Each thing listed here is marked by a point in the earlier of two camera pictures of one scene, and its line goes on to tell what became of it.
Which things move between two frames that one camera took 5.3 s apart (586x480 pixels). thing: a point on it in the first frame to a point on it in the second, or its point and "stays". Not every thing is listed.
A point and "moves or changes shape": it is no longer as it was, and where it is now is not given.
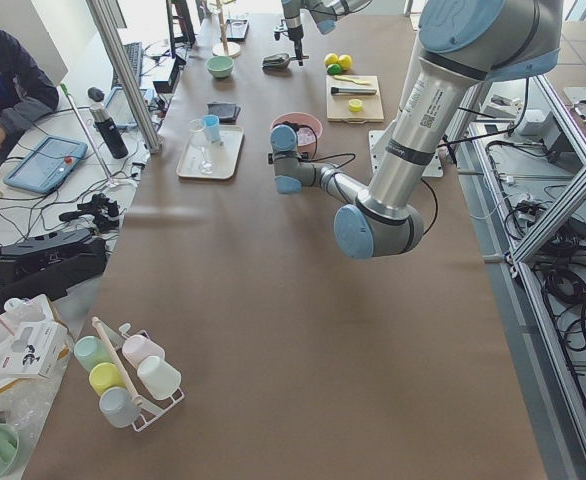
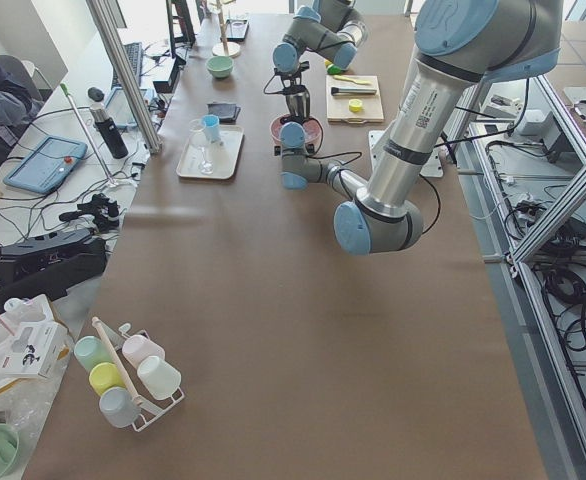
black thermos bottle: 109,130 stays
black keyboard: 136,56 stays
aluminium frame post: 117,49 stays
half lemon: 355,105 stays
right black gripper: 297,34 to 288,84
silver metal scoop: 276,63 moves or changes shape
